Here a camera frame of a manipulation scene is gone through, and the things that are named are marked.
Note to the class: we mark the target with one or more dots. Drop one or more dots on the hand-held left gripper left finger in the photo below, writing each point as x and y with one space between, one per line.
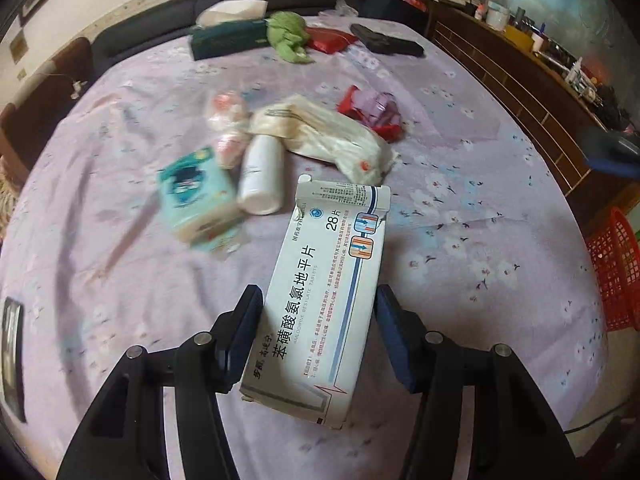
240 340

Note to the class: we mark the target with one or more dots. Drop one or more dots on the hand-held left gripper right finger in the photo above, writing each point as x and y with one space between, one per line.
395 340

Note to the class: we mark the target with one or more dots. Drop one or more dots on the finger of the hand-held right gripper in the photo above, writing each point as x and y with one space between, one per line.
607 152

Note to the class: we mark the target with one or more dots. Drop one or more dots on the white barcode medicine box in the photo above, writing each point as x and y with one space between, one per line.
320 285

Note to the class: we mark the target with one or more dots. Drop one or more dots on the red plastic basket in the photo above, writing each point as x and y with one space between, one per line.
617 270

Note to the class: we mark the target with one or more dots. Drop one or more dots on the white plastic bottle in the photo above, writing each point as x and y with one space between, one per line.
260 170

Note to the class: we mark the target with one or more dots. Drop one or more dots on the clear red print plastic wrapper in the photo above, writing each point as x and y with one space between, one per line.
227 110

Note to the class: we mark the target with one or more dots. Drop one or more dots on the floral purple tablecloth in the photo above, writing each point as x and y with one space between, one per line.
450 240

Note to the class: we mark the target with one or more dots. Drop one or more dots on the yellow tape roll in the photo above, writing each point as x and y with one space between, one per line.
517 33

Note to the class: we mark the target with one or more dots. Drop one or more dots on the teal tissue pack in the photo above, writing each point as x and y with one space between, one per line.
195 185

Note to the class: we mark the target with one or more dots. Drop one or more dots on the white round tub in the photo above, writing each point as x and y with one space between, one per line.
496 14

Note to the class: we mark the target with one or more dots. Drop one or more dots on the cream plastic bag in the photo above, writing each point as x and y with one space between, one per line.
325 135

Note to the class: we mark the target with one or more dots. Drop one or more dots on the black toy gun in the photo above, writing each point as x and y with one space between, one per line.
390 45

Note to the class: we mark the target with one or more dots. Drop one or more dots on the black paper bag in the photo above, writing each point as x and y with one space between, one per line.
385 7

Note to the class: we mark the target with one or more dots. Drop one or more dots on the white power plug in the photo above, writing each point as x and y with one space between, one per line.
77 90

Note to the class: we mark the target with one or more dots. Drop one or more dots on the clear plastic bag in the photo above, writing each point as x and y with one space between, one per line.
346 8

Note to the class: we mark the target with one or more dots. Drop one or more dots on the dark green tissue box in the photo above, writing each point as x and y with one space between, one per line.
225 40

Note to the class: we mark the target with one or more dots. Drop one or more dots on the red flat packet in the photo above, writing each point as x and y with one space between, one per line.
327 40

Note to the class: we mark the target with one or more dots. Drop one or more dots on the brown chair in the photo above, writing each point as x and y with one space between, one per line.
35 110

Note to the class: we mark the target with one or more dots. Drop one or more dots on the green towel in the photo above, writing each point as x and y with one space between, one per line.
285 30

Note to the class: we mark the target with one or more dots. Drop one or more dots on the small wall plaque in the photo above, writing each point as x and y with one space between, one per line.
18 50

